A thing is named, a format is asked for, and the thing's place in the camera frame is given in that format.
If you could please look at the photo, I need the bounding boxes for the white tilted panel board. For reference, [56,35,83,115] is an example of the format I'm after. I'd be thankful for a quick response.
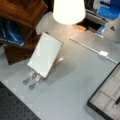
[28,33,63,78]

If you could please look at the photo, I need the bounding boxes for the metal panel stand feet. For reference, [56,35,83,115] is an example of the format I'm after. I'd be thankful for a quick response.
[23,70,41,90]

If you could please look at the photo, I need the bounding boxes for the white lamp shade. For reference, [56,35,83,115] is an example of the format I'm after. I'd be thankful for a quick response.
[53,0,86,25]

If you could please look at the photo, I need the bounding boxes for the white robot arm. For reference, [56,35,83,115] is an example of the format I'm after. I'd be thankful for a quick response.
[93,0,120,20]

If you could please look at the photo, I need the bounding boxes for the aluminium frame rail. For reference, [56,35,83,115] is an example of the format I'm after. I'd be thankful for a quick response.
[85,10,107,25]

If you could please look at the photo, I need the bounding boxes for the brown wooden shelf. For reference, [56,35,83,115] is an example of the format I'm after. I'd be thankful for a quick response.
[0,0,48,65]

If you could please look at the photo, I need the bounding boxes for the black drawer box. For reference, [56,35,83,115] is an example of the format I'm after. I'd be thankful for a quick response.
[87,62,120,120]

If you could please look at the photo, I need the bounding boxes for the white cable with connector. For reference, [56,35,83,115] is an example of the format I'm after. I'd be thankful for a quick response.
[68,35,119,64]

